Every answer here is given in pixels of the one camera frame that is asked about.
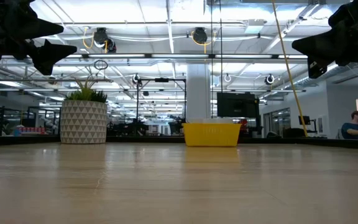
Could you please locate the yellow plastic basket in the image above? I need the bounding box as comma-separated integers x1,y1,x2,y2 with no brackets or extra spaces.
181,122,242,147

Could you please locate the yellow slanted pole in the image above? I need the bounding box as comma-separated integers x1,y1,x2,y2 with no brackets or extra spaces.
270,0,309,138

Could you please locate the black ceiling light rail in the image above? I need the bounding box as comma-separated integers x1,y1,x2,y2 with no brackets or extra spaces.
52,53,309,60

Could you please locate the green spiky plant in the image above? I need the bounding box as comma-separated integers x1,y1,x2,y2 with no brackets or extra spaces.
65,75,108,104

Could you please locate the triangle patterned plant pot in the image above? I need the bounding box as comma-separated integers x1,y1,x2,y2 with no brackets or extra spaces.
60,99,109,145

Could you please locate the black metal frame stand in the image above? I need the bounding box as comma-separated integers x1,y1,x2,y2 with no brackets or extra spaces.
135,77,188,124

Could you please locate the silver ventilation duct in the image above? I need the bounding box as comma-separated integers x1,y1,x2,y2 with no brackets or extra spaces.
290,63,358,88

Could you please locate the black cable loop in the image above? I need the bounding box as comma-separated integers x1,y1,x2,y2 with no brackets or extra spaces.
93,59,109,71

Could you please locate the white column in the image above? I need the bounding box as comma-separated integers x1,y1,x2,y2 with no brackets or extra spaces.
186,63,212,124

